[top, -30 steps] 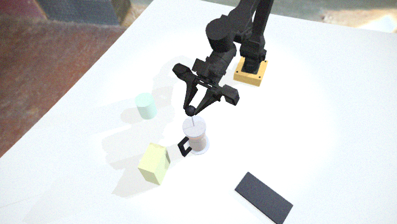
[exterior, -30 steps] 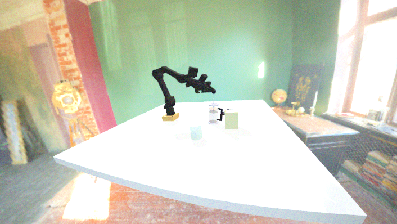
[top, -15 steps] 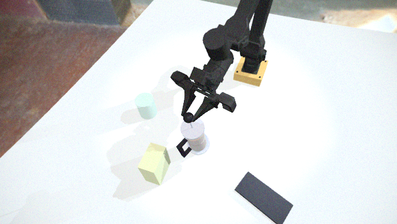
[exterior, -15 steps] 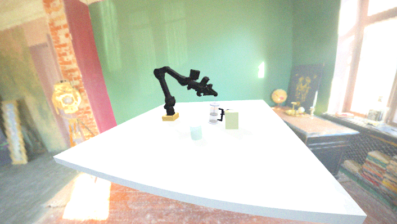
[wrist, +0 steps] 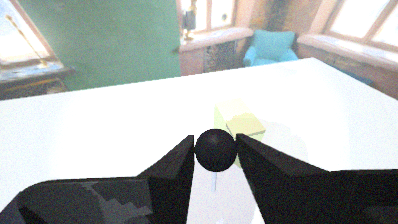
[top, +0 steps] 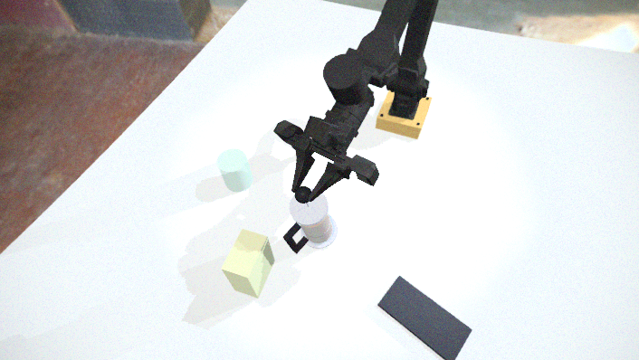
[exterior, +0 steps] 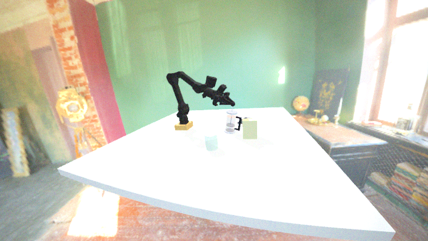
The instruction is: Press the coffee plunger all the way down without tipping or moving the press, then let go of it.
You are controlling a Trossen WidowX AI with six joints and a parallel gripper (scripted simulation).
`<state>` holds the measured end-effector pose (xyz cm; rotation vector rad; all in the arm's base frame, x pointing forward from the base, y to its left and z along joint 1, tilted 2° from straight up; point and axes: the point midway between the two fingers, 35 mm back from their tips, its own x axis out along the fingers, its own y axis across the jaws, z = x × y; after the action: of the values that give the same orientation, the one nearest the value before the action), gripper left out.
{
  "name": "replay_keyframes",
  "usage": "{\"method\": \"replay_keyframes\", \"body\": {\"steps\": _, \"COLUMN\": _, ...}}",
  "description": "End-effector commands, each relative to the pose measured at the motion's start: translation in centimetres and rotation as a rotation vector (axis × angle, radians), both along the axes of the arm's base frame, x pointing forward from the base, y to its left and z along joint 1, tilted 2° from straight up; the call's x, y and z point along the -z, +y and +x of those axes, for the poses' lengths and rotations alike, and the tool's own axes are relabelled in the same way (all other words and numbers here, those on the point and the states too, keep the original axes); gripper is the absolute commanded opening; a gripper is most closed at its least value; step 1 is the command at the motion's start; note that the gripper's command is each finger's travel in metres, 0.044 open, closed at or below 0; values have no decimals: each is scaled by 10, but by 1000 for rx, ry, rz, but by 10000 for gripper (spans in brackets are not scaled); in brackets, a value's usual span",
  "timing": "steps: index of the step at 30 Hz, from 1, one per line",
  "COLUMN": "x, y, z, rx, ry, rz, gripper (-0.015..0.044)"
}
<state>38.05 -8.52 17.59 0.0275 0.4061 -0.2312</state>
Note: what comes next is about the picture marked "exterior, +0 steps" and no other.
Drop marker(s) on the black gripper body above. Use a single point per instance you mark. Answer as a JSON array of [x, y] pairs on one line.
[[217, 97]]

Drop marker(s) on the pale mint cylinder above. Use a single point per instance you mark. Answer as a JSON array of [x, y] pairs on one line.
[[211, 141]]

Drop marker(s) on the french press coffee maker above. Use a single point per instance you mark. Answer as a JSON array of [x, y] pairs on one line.
[[231, 122]]

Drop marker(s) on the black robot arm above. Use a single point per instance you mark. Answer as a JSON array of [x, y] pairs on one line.
[[183, 108]]

